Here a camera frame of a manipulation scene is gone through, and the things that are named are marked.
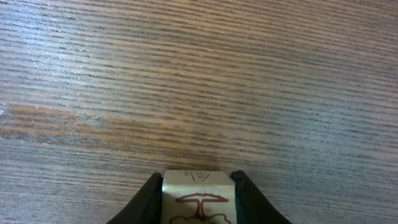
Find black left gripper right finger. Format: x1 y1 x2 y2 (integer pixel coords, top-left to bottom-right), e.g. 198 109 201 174
229 170 292 224

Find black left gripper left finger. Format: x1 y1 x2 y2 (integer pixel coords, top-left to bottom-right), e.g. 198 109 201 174
107 173 162 224

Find white mushroom picture block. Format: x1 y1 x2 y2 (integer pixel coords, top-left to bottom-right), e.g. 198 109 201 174
160 170 237 224

